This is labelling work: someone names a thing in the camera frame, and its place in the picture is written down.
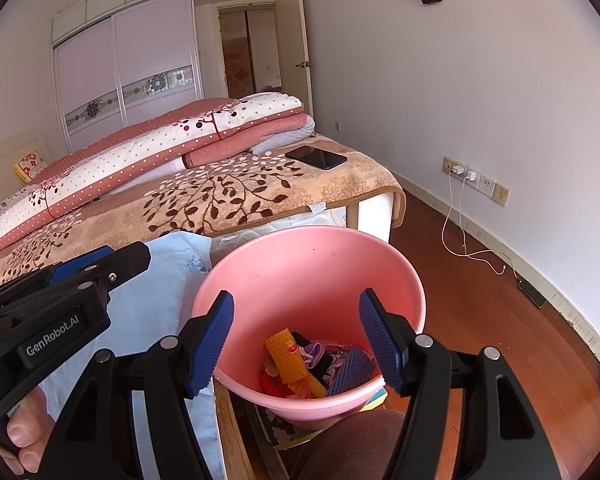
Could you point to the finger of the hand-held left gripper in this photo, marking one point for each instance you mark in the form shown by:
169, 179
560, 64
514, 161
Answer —
127, 260
80, 260

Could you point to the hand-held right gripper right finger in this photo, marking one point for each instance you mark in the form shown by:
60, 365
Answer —
380, 342

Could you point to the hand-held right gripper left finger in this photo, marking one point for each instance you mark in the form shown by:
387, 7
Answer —
210, 347

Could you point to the blue foam net sleeve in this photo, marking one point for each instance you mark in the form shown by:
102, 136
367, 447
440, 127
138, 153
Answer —
350, 372

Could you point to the floral paper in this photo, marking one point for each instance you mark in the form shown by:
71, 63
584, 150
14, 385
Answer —
340, 357

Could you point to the black foam net sleeve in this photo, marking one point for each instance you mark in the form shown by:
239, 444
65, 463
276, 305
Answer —
324, 369

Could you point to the purple cloth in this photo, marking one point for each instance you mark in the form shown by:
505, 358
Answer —
312, 349

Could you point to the red foam net sleeve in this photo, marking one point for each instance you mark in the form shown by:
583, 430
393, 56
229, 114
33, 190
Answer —
272, 385

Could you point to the yellow foam net sleeve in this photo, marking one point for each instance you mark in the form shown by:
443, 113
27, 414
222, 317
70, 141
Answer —
287, 357

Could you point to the pink plastic bin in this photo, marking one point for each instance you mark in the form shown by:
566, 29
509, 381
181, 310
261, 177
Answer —
300, 275

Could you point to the person's left hand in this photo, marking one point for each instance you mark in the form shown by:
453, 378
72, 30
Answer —
27, 435

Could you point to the light blue floral cloth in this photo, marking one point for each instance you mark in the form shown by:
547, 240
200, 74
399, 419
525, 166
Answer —
150, 305

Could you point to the folded polka dot quilt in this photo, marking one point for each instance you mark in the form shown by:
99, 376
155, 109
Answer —
130, 160

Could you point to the yellow floral pillow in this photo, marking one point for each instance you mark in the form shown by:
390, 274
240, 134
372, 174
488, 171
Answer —
30, 165

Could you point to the cream headboard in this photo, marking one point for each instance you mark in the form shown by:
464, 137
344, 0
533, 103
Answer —
0, 170

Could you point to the brown leaf print blanket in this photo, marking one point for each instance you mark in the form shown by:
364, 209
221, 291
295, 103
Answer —
230, 195

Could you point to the black power bank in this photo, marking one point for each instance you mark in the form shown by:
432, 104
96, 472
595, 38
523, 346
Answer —
531, 293

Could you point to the white charger plug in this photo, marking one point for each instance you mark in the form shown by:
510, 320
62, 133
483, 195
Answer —
472, 177
458, 169

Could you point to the black smartphone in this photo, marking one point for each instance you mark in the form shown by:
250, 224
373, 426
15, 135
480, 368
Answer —
316, 157

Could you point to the white sliding door wardrobe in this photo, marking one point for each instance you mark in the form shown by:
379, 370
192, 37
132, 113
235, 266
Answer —
150, 45

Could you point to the cream room door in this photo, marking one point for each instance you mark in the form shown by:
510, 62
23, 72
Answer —
292, 30

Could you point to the white bed frame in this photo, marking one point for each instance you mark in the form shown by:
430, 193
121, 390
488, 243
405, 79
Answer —
375, 215

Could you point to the beige wall socket strip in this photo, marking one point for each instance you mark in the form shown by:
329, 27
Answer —
495, 189

